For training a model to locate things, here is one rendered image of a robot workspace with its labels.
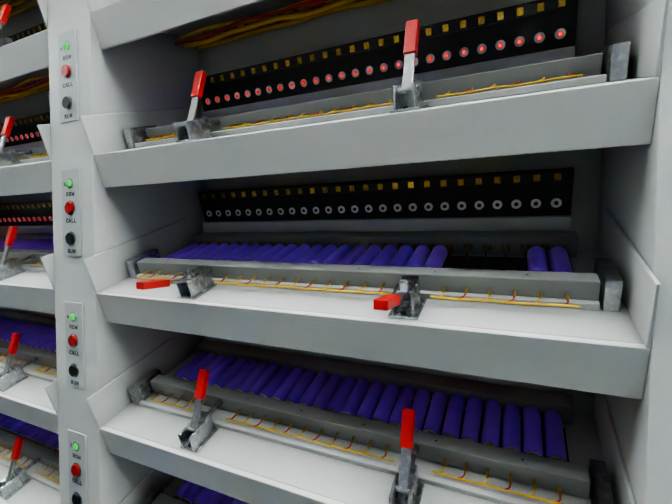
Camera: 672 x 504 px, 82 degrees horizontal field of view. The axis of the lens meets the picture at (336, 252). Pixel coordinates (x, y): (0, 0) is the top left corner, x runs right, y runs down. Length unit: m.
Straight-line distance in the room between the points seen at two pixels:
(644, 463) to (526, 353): 0.11
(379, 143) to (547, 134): 0.14
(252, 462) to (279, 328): 0.17
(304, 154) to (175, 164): 0.18
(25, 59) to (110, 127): 0.21
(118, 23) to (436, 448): 0.64
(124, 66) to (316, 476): 0.60
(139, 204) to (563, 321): 0.57
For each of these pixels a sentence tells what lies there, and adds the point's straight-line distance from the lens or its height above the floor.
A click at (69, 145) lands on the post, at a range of 0.67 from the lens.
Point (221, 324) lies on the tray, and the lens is 0.47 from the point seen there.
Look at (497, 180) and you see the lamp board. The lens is 0.50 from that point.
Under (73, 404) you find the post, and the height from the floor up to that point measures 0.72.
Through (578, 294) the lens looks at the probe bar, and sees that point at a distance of 0.39.
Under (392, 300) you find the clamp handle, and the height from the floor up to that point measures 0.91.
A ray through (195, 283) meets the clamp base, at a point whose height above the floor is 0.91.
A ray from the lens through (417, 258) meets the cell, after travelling 0.44.
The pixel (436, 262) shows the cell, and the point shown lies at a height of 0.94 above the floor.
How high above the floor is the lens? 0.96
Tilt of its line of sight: 2 degrees down
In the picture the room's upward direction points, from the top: straight up
